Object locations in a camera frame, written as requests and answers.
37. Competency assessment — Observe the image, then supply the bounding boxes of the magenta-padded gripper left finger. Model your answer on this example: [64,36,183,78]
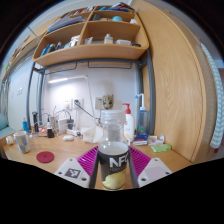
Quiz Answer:
[54,145,101,190]

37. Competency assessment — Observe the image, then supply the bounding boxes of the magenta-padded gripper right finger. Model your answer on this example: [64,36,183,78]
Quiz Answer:
[128,145,174,189]

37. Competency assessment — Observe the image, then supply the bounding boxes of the clear bottle with black label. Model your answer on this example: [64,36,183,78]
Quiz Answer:
[97,109,130,192]

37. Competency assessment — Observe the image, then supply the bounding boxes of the small green packet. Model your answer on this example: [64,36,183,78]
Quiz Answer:
[150,143,173,154]

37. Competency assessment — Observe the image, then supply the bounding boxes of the flat round red coaster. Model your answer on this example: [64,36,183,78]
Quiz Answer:
[35,150,56,164]

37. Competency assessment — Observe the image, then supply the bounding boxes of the small white oval gadget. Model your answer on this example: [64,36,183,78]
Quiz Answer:
[62,134,75,142]

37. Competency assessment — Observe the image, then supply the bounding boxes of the crumpled white paper bag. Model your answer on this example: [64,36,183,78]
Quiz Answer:
[82,124,105,145]

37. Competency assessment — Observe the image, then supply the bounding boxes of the white pump bottle red top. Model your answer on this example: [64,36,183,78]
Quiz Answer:
[121,102,136,143]

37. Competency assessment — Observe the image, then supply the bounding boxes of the clear spray bottle blue liquid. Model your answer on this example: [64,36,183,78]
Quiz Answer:
[134,93,150,136]

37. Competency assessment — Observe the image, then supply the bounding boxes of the white cup with blue patches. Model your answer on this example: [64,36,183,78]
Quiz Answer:
[13,130,32,155]

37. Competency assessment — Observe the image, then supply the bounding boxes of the tall black bottle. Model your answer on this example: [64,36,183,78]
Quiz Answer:
[31,111,40,134]

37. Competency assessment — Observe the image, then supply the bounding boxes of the blue and white tube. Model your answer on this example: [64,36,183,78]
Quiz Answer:
[21,116,30,134]

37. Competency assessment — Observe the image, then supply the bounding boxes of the wrapped round pastry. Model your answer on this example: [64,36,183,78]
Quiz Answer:
[5,134,15,146]

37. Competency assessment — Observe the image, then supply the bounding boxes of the white desk lamp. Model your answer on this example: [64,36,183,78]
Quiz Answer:
[47,74,98,127]

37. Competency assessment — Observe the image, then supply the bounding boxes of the small tree creature figurine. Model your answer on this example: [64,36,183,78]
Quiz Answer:
[101,93,115,111]

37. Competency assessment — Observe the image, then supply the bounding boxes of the teal pillow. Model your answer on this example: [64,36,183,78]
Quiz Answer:
[0,113,9,131]

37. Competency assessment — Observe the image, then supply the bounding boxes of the teal white hanging cloth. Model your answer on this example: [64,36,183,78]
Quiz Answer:
[199,42,224,150]

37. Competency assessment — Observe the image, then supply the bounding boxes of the wooden shelf unit with items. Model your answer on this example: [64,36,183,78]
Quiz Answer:
[32,2,151,68]

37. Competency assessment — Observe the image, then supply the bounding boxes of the grey metal shelf frame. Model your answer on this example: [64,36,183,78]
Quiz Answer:
[25,51,157,136]

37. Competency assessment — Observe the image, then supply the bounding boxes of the wooden loft bed rail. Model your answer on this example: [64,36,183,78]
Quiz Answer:
[1,28,45,82]

